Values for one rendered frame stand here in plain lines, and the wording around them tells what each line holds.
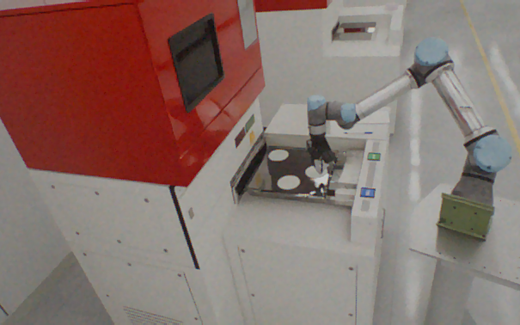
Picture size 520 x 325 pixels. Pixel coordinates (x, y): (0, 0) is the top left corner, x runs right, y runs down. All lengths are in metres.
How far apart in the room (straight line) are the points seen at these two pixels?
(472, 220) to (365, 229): 0.39
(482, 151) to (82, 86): 1.31
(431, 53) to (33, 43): 1.32
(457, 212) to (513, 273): 0.27
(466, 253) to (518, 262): 0.17
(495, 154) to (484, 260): 0.39
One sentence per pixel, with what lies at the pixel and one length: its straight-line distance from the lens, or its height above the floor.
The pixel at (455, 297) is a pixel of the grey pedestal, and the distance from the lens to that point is 1.92.
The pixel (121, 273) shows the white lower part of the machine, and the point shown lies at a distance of 1.88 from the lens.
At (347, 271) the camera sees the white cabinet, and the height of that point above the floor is 0.72.
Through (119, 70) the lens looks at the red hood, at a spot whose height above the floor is 1.63.
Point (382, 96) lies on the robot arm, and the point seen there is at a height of 1.25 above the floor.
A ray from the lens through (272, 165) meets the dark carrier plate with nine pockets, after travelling 1.87.
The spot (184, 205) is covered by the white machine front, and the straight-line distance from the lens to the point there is 1.35.
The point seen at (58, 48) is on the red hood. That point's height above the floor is 1.70.
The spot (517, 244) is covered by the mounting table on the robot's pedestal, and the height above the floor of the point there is 0.82.
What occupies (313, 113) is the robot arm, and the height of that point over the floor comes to 1.24.
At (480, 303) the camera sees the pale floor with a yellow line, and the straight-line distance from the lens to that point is 2.53.
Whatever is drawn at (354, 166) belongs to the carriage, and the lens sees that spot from 1.86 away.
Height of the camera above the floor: 1.94
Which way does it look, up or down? 33 degrees down
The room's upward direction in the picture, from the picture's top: 9 degrees counter-clockwise
